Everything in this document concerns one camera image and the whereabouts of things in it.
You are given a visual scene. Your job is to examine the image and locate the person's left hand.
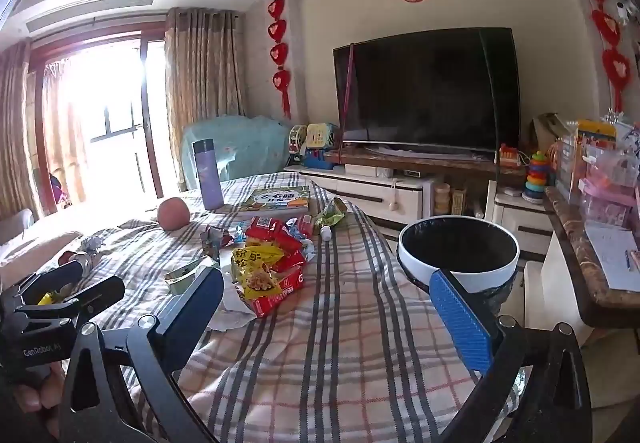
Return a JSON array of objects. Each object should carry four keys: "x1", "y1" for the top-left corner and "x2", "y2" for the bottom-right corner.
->
[{"x1": 12, "y1": 363, "x2": 68, "y2": 431}]

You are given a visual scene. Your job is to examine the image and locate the beige patterned curtain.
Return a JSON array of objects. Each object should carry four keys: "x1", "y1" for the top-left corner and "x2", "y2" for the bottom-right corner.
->
[
  {"x1": 165, "y1": 7, "x2": 246, "y2": 189},
  {"x1": 0, "y1": 40, "x2": 51, "y2": 219}
]

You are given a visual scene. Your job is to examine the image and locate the yellow book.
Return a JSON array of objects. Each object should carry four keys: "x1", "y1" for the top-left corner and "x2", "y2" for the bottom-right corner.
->
[{"x1": 575, "y1": 119, "x2": 618, "y2": 154}]

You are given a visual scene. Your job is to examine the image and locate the rainbow stacking ring toy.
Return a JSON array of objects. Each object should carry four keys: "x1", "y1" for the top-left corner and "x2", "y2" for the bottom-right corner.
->
[{"x1": 522, "y1": 150, "x2": 551, "y2": 203}]

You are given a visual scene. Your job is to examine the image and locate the crumpled grey wrapper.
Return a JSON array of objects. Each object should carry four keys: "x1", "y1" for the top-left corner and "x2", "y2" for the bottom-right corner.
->
[{"x1": 77, "y1": 234, "x2": 106, "y2": 254}]

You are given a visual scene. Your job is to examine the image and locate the blue toy cash register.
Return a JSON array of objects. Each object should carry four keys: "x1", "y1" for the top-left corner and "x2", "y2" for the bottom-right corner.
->
[{"x1": 302, "y1": 148, "x2": 346, "y2": 170}]

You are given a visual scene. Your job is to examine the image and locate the pale green packet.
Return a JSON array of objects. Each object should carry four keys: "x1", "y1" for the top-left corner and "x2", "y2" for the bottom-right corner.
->
[{"x1": 165, "y1": 258, "x2": 221, "y2": 296}]

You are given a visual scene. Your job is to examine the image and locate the white tissue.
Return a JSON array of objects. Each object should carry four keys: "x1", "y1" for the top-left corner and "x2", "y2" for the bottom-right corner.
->
[{"x1": 207, "y1": 273, "x2": 261, "y2": 331}]

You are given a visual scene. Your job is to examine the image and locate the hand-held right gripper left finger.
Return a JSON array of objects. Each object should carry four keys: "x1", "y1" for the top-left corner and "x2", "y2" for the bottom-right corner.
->
[{"x1": 59, "y1": 266, "x2": 224, "y2": 443}]

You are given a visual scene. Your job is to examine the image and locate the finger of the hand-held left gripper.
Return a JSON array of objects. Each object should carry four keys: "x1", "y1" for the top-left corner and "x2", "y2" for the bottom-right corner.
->
[
  {"x1": 14, "y1": 260, "x2": 85, "y2": 306},
  {"x1": 15, "y1": 276, "x2": 126, "y2": 329}
]

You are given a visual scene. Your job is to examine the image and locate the red heart decoration string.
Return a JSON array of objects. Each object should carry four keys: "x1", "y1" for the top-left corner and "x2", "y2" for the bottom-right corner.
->
[
  {"x1": 560, "y1": 0, "x2": 626, "y2": 111},
  {"x1": 267, "y1": 0, "x2": 293, "y2": 119}
]

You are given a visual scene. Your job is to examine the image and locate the green snack wrapper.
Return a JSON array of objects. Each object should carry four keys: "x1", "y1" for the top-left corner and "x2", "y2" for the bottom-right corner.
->
[{"x1": 312, "y1": 198, "x2": 348, "y2": 229}]

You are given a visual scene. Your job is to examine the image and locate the white television cabinet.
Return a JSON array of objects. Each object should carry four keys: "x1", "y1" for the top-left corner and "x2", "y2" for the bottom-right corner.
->
[{"x1": 284, "y1": 148, "x2": 556, "y2": 269}]

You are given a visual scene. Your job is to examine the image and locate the green children's book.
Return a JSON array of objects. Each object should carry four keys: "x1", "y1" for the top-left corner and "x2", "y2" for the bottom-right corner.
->
[{"x1": 232, "y1": 186, "x2": 312, "y2": 219}]

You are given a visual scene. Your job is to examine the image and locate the black television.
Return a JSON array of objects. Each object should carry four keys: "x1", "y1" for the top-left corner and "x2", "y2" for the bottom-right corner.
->
[{"x1": 332, "y1": 27, "x2": 522, "y2": 155}]

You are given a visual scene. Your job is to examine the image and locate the wooden balcony door frame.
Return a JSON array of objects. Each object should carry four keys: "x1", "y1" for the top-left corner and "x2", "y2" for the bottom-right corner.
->
[{"x1": 30, "y1": 23, "x2": 168, "y2": 214}]

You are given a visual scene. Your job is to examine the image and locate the peach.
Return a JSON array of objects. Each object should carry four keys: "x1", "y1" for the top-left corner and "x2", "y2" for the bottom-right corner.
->
[{"x1": 157, "y1": 197, "x2": 191, "y2": 230}]

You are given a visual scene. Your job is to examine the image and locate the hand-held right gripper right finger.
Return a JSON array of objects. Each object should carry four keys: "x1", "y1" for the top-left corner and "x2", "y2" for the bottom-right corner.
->
[{"x1": 429, "y1": 268, "x2": 593, "y2": 443}]

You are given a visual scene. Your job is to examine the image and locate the checked tablecloth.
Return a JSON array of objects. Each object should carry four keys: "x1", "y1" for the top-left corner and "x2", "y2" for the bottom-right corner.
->
[{"x1": 0, "y1": 173, "x2": 531, "y2": 443}]

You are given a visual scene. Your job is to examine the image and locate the white side cabinet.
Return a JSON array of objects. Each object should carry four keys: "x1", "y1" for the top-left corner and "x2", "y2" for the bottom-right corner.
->
[{"x1": 520, "y1": 233, "x2": 601, "y2": 359}]

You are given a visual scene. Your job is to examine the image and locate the white round bin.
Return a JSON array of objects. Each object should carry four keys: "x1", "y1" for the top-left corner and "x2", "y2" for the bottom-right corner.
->
[{"x1": 397, "y1": 216, "x2": 521, "y2": 289}]

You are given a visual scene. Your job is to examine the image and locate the white set-top box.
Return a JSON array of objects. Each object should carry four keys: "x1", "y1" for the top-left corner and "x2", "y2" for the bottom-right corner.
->
[{"x1": 345, "y1": 164, "x2": 393, "y2": 179}]

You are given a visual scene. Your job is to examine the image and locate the teal floral cover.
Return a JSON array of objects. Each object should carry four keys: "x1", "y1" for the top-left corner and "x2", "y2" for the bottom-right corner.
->
[{"x1": 181, "y1": 116, "x2": 296, "y2": 191}]

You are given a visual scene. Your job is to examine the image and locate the pink lidded storage box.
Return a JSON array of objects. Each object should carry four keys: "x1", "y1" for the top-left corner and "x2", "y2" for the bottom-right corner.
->
[{"x1": 580, "y1": 178, "x2": 640, "y2": 229}]

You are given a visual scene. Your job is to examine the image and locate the brown cardboard bag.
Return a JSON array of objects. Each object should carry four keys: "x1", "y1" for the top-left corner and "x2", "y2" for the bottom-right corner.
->
[{"x1": 531, "y1": 112, "x2": 576, "y2": 159}]

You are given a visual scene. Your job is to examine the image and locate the ceiling air vent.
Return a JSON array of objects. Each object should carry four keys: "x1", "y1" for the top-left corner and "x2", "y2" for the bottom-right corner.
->
[{"x1": 25, "y1": 0, "x2": 157, "y2": 34}]

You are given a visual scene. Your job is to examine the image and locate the white paper sheet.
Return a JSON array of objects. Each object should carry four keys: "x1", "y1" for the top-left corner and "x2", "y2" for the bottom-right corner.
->
[{"x1": 585, "y1": 223, "x2": 640, "y2": 279}]

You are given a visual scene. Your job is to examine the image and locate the purple thermos bottle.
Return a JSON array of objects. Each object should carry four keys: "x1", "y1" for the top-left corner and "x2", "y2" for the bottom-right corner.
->
[{"x1": 192, "y1": 139, "x2": 224, "y2": 211}]

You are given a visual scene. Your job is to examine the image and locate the brown marble counter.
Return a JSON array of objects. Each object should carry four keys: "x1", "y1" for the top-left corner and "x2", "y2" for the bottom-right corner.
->
[{"x1": 542, "y1": 186, "x2": 640, "y2": 329}]

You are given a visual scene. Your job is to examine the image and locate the white toy with yellow wheel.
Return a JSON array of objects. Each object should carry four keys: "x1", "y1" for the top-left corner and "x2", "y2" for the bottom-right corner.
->
[{"x1": 287, "y1": 124, "x2": 308, "y2": 155}]

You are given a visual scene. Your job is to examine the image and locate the pile of snack wrappers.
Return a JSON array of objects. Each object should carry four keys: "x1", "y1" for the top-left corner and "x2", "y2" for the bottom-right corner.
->
[{"x1": 200, "y1": 216, "x2": 318, "y2": 319}]

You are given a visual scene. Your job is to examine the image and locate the clear drawer organizer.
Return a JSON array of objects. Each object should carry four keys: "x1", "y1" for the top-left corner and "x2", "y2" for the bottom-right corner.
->
[{"x1": 555, "y1": 136, "x2": 586, "y2": 204}]

